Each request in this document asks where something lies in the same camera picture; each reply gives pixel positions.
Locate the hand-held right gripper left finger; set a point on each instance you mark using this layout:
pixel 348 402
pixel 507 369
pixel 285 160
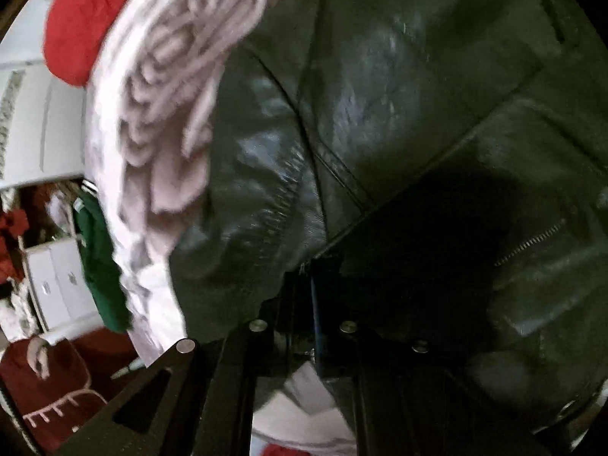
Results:
pixel 317 323

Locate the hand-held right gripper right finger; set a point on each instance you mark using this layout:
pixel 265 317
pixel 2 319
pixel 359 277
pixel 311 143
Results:
pixel 380 389

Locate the black leather jacket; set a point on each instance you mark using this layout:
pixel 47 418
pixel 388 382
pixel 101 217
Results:
pixel 403 104

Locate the person's left hand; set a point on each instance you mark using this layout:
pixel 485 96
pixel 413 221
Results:
pixel 36 356

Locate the green garment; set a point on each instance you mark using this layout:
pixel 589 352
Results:
pixel 102 266

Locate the red cloth with white trim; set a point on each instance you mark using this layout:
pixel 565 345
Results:
pixel 61 403

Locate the white cabinet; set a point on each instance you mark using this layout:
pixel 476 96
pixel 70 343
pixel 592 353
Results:
pixel 52 118

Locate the red garment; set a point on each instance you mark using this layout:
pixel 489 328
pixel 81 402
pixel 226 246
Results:
pixel 76 23

